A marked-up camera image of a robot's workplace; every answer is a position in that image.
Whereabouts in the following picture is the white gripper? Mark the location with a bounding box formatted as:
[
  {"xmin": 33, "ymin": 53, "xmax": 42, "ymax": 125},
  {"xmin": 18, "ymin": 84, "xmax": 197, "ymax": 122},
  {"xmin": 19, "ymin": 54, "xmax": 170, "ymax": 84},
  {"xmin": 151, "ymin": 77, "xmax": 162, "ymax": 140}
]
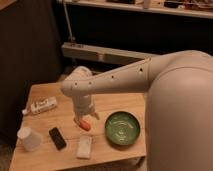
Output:
[{"xmin": 73, "ymin": 95, "xmax": 100, "ymax": 125}]

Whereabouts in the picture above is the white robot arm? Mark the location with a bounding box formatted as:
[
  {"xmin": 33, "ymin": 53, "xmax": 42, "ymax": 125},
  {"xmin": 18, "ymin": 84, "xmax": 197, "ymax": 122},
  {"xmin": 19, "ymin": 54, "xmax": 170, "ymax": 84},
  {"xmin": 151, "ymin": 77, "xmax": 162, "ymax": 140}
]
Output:
[{"xmin": 61, "ymin": 50, "xmax": 213, "ymax": 171}]

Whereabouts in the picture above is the white sponge block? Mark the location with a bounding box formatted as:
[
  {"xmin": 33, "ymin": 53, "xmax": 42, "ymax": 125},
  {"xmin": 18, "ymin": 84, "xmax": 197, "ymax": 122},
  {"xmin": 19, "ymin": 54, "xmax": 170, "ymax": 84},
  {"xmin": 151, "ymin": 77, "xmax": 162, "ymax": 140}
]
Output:
[{"xmin": 77, "ymin": 135, "xmax": 92, "ymax": 159}]

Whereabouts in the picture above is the green bowl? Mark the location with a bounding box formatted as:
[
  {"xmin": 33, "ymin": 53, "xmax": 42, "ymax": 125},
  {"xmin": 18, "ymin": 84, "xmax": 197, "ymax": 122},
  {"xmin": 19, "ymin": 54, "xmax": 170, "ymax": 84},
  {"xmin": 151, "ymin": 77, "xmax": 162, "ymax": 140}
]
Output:
[{"xmin": 105, "ymin": 111, "xmax": 141, "ymax": 146}]

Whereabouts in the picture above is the wooden table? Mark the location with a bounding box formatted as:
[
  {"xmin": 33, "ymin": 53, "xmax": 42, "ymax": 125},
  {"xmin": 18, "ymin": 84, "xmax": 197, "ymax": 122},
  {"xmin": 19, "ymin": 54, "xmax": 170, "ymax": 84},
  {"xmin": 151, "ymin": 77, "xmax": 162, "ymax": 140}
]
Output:
[{"xmin": 9, "ymin": 83, "xmax": 146, "ymax": 171}]

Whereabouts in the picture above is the white paper cup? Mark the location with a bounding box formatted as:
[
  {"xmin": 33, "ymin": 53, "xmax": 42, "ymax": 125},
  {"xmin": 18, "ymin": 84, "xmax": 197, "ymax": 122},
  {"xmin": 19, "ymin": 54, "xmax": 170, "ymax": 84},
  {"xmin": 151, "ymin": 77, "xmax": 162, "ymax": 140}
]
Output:
[{"xmin": 17, "ymin": 127, "xmax": 42, "ymax": 152}]

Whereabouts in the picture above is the grey metal bench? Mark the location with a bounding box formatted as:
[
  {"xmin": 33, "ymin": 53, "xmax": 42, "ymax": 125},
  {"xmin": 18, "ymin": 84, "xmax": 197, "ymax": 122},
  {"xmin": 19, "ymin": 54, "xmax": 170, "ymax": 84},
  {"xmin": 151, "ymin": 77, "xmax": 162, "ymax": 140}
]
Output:
[{"xmin": 61, "ymin": 42, "xmax": 153, "ymax": 65}]

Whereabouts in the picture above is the metal lamp pole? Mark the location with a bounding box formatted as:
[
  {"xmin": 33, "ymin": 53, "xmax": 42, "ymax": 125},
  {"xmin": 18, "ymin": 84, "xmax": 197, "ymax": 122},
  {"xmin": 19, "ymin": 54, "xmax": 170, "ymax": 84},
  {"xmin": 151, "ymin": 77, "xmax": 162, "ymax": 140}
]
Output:
[{"xmin": 62, "ymin": 0, "xmax": 75, "ymax": 46}]

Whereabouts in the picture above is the white upper shelf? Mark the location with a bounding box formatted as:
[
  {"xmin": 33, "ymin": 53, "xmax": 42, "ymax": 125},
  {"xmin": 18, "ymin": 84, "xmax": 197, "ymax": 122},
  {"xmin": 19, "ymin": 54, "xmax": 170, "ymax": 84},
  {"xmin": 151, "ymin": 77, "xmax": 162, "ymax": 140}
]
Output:
[{"xmin": 56, "ymin": 0, "xmax": 213, "ymax": 19}]

